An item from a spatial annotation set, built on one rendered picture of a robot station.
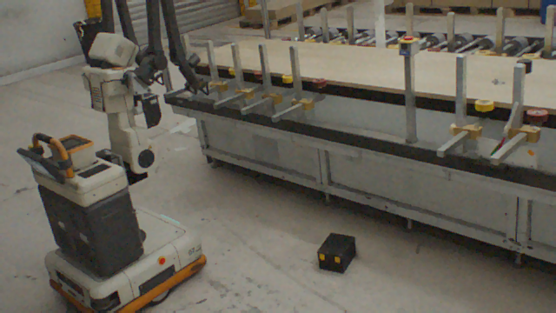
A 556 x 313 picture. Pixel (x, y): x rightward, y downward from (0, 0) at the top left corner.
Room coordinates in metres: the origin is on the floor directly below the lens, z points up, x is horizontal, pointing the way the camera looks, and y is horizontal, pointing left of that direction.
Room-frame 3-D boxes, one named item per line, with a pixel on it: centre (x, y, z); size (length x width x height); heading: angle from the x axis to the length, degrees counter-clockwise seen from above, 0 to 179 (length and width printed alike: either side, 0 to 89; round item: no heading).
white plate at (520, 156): (2.18, -0.99, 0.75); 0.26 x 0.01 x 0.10; 43
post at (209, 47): (3.63, 0.34, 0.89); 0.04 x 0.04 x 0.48; 43
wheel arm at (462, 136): (2.30, -0.85, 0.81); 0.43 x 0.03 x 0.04; 133
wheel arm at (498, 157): (2.09, -0.99, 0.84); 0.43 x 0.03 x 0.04; 133
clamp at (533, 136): (2.16, -1.05, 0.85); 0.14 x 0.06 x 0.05; 43
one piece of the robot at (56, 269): (2.45, 1.15, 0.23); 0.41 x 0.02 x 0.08; 43
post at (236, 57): (3.45, 0.17, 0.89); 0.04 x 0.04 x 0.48; 43
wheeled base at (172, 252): (2.69, 0.93, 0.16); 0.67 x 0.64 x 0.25; 133
